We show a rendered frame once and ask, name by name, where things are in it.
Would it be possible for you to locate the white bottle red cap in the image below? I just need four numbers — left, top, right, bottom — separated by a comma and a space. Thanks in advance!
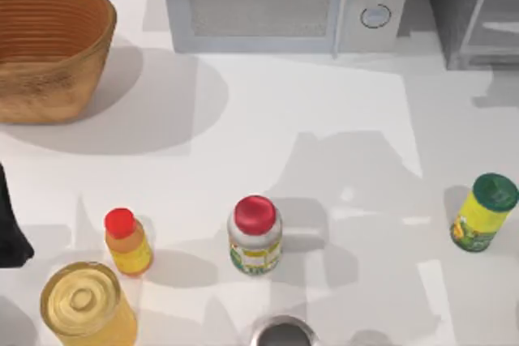
226, 194, 284, 277

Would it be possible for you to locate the pale microwave oven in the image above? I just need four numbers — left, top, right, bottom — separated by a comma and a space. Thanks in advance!
158, 0, 416, 59

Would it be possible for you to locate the small orange bottle red cap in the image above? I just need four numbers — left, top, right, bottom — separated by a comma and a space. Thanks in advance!
103, 207, 154, 277

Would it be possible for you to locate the microwave knob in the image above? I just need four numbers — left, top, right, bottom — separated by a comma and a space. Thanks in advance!
359, 3, 392, 31

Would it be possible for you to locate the silver metal cup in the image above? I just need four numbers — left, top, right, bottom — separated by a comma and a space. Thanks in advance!
248, 314, 320, 346

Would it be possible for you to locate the yellow tin can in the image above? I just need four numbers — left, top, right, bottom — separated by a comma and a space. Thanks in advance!
39, 261, 139, 346

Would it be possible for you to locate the yellow can green lid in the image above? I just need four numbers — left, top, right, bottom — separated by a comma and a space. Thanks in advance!
448, 173, 519, 254

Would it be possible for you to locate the brown woven basket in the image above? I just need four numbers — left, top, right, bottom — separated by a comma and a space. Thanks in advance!
0, 0, 118, 125

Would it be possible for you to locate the grey cabinet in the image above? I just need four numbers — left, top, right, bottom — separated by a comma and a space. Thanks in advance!
418, 0, 519, 71

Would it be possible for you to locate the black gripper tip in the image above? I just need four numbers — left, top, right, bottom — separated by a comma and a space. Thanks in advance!
0, 164, 36, 269

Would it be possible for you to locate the microwave door handle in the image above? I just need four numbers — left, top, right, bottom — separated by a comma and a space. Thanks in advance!
331, 0, 351, 59

